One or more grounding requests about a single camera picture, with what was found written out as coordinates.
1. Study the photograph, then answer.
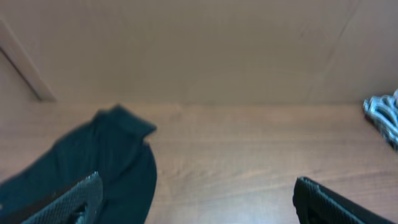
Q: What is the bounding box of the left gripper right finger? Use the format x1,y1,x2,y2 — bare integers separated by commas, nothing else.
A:
293,177,394,224

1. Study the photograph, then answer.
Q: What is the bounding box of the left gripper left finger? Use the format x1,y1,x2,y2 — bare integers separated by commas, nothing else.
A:
21,172,103,224

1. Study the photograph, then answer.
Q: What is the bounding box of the black garment on table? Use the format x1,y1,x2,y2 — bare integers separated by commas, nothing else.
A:
1,106,157,223

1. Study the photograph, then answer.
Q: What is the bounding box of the grey-blue folded garment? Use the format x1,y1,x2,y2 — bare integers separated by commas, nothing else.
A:
363,90,397,152

